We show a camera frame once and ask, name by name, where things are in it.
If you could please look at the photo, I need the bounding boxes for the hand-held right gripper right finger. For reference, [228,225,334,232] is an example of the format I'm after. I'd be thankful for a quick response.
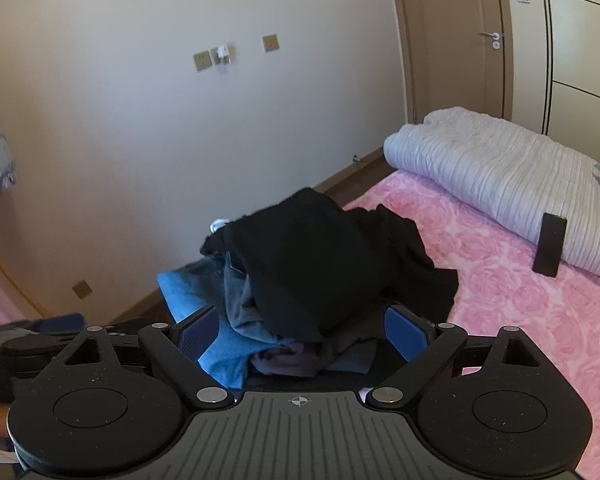
[365,304,551,409]

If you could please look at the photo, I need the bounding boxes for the pink floral blanket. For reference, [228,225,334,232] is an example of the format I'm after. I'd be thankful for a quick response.
[342,170,600,480]

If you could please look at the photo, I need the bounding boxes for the blue garment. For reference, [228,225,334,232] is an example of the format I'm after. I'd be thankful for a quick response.
[156,260,376,391]

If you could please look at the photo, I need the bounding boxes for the brown door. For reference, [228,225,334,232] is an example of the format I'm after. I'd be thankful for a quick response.
[386,0,515,128]

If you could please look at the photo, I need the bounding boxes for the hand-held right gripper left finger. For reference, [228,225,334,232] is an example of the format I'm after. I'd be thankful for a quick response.
[52,304,236,409]

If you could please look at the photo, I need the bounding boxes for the black rectangular device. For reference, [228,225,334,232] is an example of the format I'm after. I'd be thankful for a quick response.
[532,212,568,277]

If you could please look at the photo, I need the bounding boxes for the striped white quilt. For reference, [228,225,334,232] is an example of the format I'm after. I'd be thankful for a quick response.
[382,106,600,288]

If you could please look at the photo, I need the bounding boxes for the black pants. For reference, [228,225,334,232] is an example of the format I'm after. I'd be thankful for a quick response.
[200,187,461,343]

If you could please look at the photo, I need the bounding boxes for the dark brown garment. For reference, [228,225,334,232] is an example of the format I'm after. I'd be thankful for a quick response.
[250,332,381,378]

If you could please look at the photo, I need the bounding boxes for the white wardrobe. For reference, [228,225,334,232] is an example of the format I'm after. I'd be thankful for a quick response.
[537,0,600,166]

